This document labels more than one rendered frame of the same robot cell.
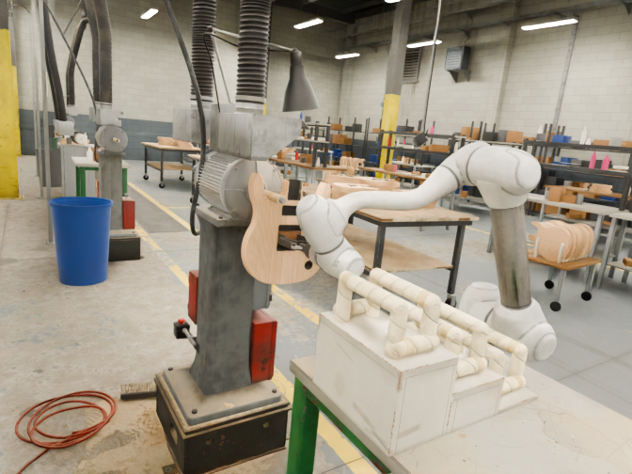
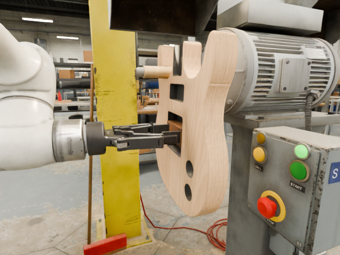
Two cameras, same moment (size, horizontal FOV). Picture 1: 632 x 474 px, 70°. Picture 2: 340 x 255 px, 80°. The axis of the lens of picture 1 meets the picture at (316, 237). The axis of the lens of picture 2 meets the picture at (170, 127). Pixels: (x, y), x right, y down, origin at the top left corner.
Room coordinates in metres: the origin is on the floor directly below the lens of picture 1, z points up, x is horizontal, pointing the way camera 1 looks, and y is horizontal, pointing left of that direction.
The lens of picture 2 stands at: (1.75, -0.39, 1.21)
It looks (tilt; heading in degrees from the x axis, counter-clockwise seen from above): 12 degrees down; 103
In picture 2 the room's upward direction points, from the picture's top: straight up
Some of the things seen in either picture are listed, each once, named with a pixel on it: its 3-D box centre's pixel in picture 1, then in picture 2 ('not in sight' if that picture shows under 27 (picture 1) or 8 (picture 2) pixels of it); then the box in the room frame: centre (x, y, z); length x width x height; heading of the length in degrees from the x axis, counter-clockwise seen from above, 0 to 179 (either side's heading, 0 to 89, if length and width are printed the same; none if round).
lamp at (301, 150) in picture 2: not in sight; (300, 151); (1.89, -0.02, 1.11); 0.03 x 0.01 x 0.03; 123
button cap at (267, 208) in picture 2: not in sight; (269, 206); (1.86, 0.01, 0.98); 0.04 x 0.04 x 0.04; 33
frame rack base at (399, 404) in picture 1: (378, 371); not in sight; (0.86, -0.16, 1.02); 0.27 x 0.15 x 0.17; 33
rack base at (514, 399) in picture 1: (470, 375); not in sight; (1.02, -0.42, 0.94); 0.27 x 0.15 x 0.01; 33
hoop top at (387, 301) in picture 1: (371, 292); not in sight; (0.83, -0.12, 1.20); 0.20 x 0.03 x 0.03; 32
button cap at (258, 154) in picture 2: not in sight; (260, 154); (1.84, 0.06, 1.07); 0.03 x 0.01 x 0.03; 123
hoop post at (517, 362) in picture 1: (516, 368); not in sight; (0.97, -0.50, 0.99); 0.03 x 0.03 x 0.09
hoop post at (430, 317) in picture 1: (429, 325); not in sight; (0.80, -0.23, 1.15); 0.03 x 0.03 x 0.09
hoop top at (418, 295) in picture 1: (402, 288); not in sight; (0.87, -0.19, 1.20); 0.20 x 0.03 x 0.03; 32
